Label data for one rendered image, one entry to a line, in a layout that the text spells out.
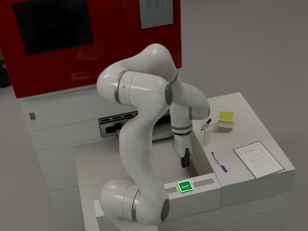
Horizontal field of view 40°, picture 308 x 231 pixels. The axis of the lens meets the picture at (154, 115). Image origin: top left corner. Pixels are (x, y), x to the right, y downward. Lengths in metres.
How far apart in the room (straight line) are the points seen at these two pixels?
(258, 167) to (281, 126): 1.79
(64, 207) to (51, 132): 0.59
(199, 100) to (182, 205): 0.55
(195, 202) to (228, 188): 0.16
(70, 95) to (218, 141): 0.76
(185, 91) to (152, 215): 0.45
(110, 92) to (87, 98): 0.97
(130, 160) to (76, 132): 1.05
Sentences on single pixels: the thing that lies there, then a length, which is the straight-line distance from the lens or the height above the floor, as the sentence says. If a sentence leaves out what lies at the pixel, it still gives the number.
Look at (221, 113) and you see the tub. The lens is 2.15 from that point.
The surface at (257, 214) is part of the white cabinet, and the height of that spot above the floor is 0.71.
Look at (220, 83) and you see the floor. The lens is 4.19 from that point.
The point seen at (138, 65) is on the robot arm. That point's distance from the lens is 1.26.
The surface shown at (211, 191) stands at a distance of 1.89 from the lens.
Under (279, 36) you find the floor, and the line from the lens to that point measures 5.07.
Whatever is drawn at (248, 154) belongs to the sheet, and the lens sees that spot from 2.03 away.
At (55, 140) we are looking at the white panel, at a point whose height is 0.89.
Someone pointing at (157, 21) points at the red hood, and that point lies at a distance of 1.98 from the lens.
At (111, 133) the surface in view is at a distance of 2.32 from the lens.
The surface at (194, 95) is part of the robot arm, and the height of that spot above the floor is 1.47.
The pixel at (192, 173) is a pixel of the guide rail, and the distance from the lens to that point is 2.09.
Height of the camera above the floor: 2.36
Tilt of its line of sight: 38 degrees down
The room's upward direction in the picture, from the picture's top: 4 degrees counter-clockwise
